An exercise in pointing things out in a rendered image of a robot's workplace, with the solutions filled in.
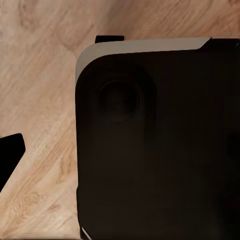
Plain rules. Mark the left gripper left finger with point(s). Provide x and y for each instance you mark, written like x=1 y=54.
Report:
x=12 y=148

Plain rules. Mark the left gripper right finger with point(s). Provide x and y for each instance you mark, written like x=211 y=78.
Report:
x=232 y=148

